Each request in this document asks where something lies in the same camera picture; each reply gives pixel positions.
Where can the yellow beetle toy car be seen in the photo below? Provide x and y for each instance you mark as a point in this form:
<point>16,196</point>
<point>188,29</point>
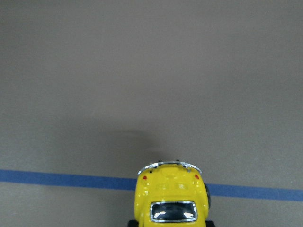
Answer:
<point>171,194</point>

